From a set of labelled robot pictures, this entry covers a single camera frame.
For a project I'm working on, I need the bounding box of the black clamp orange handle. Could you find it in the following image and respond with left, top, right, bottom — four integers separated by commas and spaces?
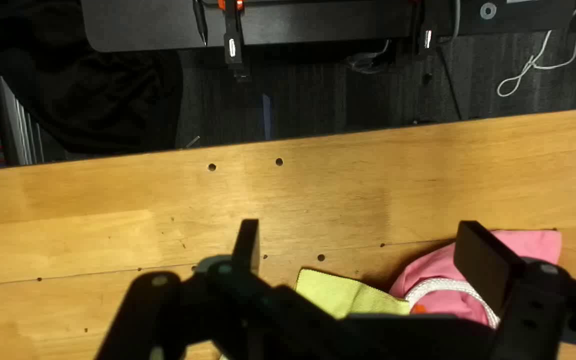
218, 0, 249, 82

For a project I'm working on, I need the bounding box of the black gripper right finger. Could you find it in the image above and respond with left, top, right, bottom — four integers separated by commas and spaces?
453, 219, 523, 314

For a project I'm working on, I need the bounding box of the yellow-green cloth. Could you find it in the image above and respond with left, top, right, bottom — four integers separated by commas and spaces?
296, 268, 411, 317

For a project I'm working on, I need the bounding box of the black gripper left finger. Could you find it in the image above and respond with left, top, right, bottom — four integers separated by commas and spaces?
232, 218, 260, 274

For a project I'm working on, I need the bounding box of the white floor cable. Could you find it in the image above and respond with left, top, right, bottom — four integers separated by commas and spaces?
495, 0, 576, 99

